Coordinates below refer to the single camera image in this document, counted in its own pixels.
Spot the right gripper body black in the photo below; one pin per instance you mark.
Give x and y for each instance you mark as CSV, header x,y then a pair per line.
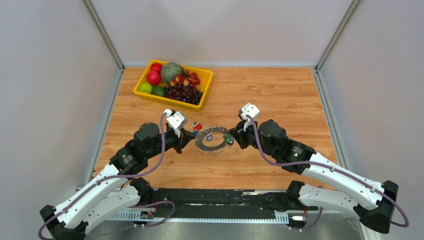
x,y
249,137

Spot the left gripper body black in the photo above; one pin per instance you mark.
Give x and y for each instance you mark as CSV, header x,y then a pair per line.
x,y
171,140

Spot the grey disc keyring with rings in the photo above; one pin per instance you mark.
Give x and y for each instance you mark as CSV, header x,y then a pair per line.
x,y
211,140

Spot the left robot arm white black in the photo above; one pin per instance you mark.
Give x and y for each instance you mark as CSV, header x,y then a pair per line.
x,y
118,186

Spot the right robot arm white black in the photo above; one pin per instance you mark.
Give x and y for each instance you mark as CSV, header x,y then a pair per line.
x,y
372,202

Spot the green key tag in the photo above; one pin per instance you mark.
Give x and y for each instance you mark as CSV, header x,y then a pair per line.
x,y
226,136

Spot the red tag key bunch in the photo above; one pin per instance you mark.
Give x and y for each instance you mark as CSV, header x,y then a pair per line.
x,y
196,126

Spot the dark purple grape bunch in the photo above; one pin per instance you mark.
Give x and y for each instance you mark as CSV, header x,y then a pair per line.
x,y
186,94

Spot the dark green lime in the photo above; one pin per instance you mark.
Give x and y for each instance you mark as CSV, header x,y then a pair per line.
x,y
159,91

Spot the light green lime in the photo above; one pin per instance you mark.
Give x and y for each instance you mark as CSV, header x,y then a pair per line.
x,y
145,88

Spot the red cherry bunch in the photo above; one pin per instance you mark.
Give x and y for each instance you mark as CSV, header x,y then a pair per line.
x,y
188,79

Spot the red apple lower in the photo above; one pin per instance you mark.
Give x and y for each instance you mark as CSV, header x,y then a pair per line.
x,y
153,78

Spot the red apple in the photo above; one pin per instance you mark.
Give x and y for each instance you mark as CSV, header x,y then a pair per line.
x,y
157,67
153,78

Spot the green melon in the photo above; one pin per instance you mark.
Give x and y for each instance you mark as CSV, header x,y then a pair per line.
x,y
169,71

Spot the yellow plastic tray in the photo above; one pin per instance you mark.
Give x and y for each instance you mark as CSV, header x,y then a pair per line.
x,y
204,75

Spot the red apple upper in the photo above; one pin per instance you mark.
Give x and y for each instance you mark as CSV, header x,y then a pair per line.
x,y
157,67

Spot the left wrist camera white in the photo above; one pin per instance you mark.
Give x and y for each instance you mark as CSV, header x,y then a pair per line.
x,y
176,120

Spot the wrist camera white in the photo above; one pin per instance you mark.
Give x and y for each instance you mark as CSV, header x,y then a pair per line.
x,y
176,120
248,114

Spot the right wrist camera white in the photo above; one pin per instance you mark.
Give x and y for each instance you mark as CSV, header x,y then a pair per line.
x,y
248,114

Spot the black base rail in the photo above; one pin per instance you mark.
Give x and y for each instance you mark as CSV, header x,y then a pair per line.
x,y
215,206

